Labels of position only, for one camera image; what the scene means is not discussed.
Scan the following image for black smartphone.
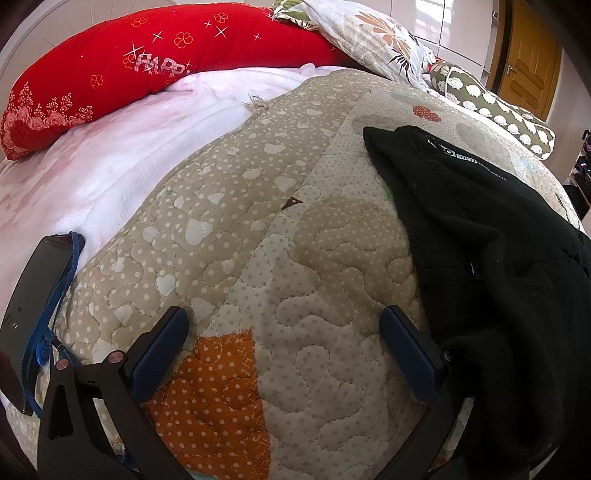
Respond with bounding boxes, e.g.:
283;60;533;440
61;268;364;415
1;232;85;416

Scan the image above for wooden door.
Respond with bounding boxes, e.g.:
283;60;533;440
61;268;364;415
487;1;562;120

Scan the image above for olive sheep bolster pillow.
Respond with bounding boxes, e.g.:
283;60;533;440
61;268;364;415
430;61;556;161

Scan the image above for patchwork heart quilt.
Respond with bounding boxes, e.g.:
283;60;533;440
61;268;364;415
10;70;585;479

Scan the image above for pink white blanket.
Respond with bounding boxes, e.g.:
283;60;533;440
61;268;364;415
1;63;335;306

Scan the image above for floral white pillow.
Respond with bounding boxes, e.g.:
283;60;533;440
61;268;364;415
273;0;436;91

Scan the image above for black pants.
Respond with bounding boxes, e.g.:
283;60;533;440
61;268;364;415
363;126;590;479

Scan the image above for red long pillow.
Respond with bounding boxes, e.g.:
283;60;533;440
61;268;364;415
1;3;355;161

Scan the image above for white wardrobe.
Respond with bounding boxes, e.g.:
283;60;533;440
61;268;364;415
367;0;500;82

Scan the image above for cluttered shelf unit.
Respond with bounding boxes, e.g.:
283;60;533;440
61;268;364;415
564;129;590;218

